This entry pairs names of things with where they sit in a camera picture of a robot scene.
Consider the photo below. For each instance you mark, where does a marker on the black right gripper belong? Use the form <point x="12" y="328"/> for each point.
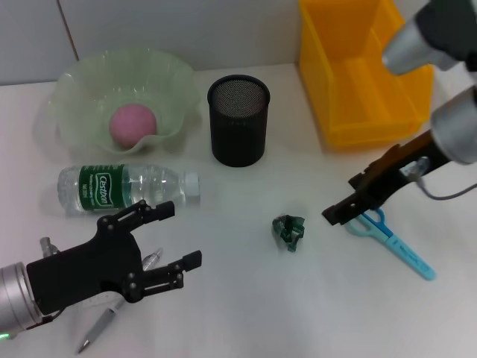
<point x="395" y="171"/>

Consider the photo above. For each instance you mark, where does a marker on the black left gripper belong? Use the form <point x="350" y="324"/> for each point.
<point x="85" y="268"/>

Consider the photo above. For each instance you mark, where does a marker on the blue and teal scissors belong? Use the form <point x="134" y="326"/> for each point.
<point x="410" y="257"/>

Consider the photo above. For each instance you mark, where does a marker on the clear green-label water bottle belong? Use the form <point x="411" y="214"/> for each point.
<point x="97" y="190"/>

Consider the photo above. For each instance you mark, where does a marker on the pink toy peach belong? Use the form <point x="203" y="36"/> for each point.
<point x="132" y="125"/>

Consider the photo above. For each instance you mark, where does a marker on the silver retractable pen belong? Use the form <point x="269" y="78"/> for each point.
<point x="98" y="328"/>

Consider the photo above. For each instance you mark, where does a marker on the black mesh pen holder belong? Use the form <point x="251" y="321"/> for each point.
<point x="238" y="134"/>

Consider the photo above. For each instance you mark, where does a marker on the translucent green fruit plate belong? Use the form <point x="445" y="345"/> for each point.
<point x="93" y="82"/>

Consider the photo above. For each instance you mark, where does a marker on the silver plug connector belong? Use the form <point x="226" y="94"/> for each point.
<point x="47" y="247"/>
<point x="419" y="168"/>

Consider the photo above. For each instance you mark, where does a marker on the yellow plastic storage bin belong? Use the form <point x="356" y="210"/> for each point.
<point x="354" y="93"/>

